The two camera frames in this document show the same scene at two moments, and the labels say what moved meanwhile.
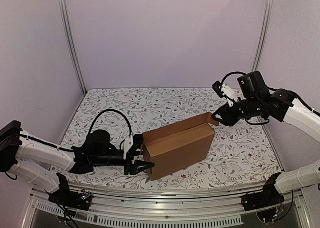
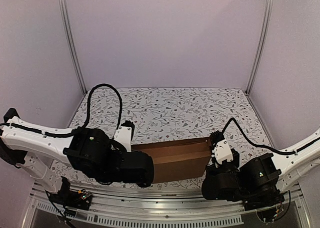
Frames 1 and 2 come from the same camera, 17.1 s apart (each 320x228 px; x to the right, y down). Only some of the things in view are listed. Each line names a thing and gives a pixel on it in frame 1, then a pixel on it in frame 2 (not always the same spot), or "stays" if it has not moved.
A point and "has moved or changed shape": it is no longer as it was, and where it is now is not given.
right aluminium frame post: (265, 28) stays
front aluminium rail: (222, 206) stays
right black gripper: (230, 112) -> (210, 182)
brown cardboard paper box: (178, 145) has moved or changed shape
